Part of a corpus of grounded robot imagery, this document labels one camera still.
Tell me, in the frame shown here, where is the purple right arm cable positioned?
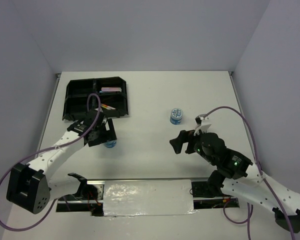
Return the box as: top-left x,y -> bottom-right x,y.
203,106 -> 297,240

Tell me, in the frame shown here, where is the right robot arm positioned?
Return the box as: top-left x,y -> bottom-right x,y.
169,130 -> 300,234

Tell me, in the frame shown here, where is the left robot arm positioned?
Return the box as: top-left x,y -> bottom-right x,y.
6,109 -> 117,214

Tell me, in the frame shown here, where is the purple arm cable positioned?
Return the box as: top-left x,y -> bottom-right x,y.
0,93 -> 102,231
203,106 -> 297,240

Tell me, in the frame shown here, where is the silver foil-covered panel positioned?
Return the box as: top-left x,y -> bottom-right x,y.
103,179 -> 196,217

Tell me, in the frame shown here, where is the black four-compartment organizer tray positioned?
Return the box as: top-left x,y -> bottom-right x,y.
62,76 -> 129,122

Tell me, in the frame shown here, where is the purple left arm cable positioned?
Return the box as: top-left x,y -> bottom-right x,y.
0,93 -> 102,231

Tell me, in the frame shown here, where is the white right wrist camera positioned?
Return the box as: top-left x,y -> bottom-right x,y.
193,114 -> 212,136

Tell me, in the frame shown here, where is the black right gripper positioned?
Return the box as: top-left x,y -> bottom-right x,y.
168,125 -> 216,165

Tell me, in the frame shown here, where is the thin orange highlighter pen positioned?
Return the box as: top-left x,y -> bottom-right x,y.
101,104 -> 116,110

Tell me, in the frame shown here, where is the blue paint jar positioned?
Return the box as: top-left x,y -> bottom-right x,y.
104,140 -> 117,148
170,108 -> 184,125

